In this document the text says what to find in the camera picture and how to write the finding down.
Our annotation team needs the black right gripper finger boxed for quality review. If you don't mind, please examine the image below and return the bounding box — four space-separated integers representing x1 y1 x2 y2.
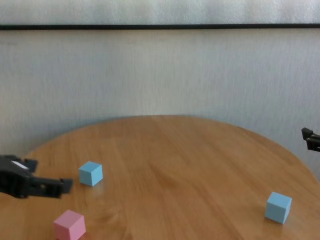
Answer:
301 127 320 151

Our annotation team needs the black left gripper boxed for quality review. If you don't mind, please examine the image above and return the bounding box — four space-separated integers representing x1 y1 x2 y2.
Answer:
0 154 74 200

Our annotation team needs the light blue cube block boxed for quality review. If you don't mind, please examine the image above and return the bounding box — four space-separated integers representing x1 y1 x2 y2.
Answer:
264 191 293 225
78 161 104 187

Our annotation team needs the black wall rail strip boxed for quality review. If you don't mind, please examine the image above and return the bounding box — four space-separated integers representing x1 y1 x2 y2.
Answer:
0 23 320 31

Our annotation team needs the pink cube block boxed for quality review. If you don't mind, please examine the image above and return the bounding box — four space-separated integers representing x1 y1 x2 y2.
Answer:
52 209 87 240

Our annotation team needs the frosted white window panel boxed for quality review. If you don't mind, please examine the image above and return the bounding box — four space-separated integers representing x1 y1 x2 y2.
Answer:
0 0 320 26

